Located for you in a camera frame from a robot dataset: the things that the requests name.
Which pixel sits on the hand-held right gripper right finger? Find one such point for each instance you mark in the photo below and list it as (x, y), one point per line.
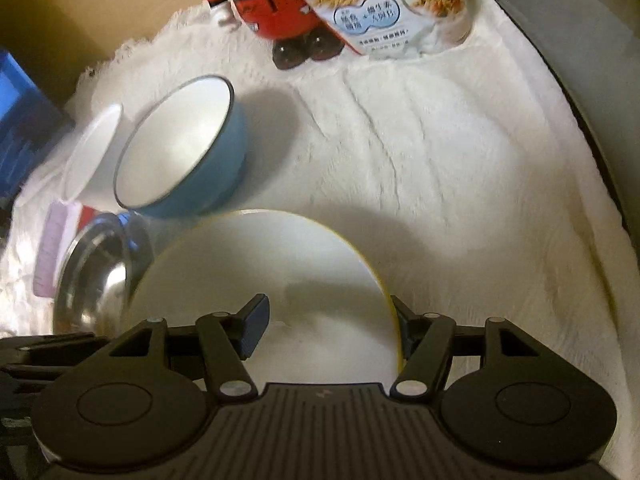
(406, 330)

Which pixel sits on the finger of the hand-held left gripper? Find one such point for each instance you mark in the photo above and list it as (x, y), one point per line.
(45, 355)

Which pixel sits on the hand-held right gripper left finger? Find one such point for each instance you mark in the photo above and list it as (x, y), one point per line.
(255, 327)

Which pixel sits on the white plate with yellow rim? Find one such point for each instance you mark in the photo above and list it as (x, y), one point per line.
(320, 305)

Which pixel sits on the stainless steel bowl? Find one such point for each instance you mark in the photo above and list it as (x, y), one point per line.
(90, 280)

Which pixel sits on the blue bowl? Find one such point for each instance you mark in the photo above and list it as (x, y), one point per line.
(192, 145)

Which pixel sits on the white bowl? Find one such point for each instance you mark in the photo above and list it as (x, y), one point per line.
(95, 155)

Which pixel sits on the lilac rectangular tray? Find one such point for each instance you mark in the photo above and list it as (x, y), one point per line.
(52, 245)

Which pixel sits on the white fluffy blanket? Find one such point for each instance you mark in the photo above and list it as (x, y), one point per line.
(450, 185)

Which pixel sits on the blue and black box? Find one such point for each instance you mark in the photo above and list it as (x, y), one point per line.
(25, 130)

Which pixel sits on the red wrapped bottle pack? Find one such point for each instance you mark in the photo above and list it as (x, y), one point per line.
(270, 5)

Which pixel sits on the white cereal bag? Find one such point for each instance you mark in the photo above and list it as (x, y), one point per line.
(395, 5)

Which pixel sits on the brown cardboard box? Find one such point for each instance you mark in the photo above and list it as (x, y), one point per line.
(90, 15)

